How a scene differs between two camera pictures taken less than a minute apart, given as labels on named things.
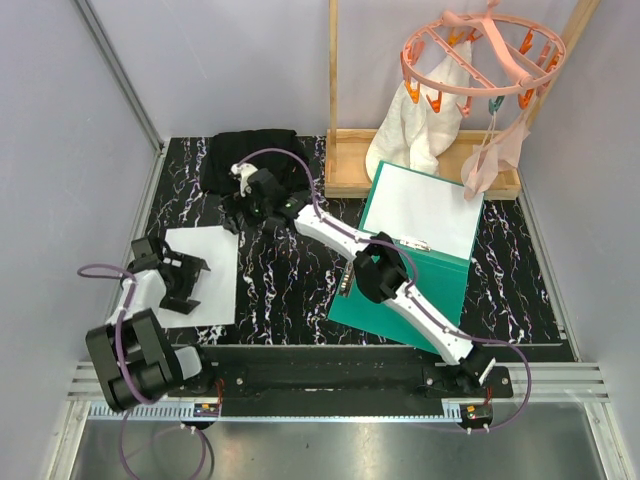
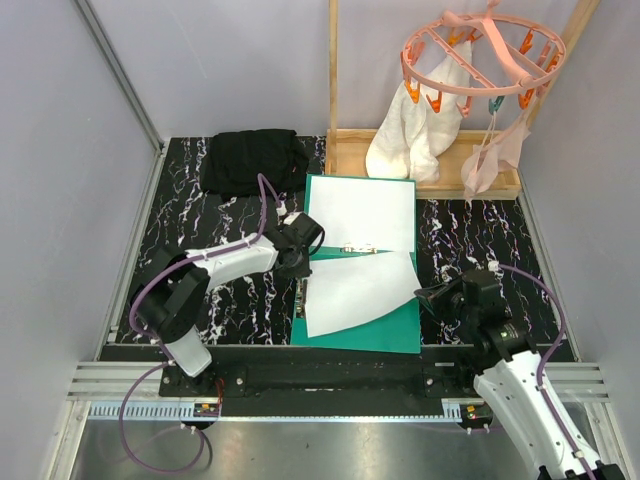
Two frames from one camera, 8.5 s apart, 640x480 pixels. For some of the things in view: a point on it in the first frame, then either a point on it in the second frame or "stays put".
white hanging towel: x=414 y=133 stays put
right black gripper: x=235 y=207 -> x=434 y=298
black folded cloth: x=227 y=149 stays put
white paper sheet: x=216 y=290 -> x=347 y=292
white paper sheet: x=415 y=208 -> x=373 y=211
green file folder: x=434 y=229 -> x=398 y=331
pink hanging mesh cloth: x=479 y=172 stays put
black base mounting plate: x=337 y=373 stays put
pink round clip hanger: x=485 y=56 stays put
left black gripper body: x=184 y=281 -> x=300 y=267
